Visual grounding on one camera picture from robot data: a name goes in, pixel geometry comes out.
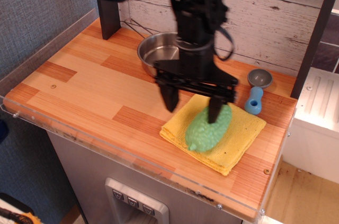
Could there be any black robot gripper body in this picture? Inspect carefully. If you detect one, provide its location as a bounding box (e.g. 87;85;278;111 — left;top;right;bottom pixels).
154;41;238;103

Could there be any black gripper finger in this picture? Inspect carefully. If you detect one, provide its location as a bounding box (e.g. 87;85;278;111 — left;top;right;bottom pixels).
159;84;179;112
208;97;224;124

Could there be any green bumpy toy gourd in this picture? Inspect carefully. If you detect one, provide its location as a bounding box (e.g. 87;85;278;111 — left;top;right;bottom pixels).
185;105;233;153

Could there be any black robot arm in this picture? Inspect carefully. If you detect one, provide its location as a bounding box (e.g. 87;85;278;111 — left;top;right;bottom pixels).
154;0;238;123

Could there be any stainless steel pan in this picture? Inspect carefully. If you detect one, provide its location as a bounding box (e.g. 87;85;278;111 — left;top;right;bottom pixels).
137;32;179;77

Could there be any folded yellow cloth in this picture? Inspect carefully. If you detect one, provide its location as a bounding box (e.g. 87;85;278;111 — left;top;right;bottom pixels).
159;95;266;176

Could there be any blue grey toy scoop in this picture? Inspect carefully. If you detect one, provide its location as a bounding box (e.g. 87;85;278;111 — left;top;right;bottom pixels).
244;69;273;115

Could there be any white toy sink unit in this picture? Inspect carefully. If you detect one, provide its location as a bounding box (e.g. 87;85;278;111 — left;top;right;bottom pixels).
282;68;338;183

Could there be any grey toy fridge cabinet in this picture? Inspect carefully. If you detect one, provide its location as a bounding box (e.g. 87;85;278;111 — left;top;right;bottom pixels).
48;132;242;223

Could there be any silver dispenser button panel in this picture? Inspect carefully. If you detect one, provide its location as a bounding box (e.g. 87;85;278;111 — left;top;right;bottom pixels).
105;177;170;223

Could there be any orange black object bottom left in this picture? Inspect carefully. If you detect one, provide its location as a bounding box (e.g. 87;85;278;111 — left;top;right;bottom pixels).
1;208;41;224

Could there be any dark left frame post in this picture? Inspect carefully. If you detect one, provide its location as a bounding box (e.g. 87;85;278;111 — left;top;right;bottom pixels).
97;0;121;40

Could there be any dark frame post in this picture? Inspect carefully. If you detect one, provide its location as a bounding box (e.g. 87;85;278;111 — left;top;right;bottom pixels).
290;0;336;99
97;0;121;40

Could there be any dark right frame post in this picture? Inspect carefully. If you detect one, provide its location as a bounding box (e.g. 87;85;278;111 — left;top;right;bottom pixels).
290;0;336;99

